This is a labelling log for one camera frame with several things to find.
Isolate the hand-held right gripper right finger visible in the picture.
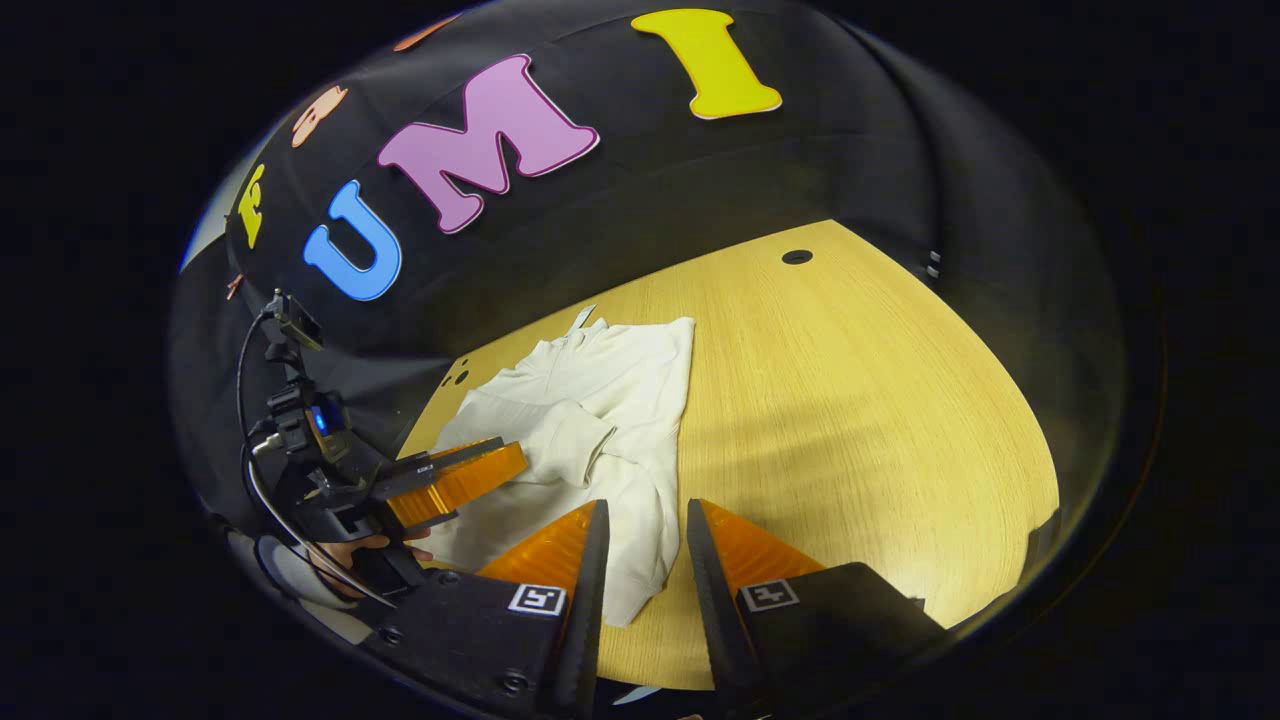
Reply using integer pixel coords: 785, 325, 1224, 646
686, 498, 951, 716

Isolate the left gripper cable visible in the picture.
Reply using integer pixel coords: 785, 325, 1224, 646
236, 308, 397, 609

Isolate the black backdrop cloth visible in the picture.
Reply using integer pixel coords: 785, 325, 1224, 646
170, 0, 1126, 561

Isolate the cream zip-neck sweatshirt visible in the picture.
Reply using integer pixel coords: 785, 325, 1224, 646
425, 305, 698, 629

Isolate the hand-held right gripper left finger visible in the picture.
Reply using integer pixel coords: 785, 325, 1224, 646
360, 498, 611, 720

